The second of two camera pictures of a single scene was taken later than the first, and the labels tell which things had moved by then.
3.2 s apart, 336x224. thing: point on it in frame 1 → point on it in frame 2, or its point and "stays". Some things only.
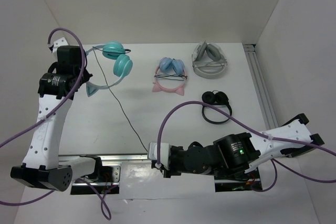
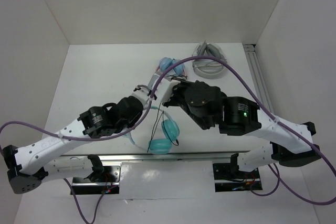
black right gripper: x=170 y=171 → x=171 y=101
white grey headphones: x=208 y=60 stays
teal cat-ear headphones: x=123 y=65 → x=171 y=131
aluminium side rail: x=260 y=85 stays
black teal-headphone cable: x=94 y=51 → x=155 y=129
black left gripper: x=86 y=75 → x=135 y=119
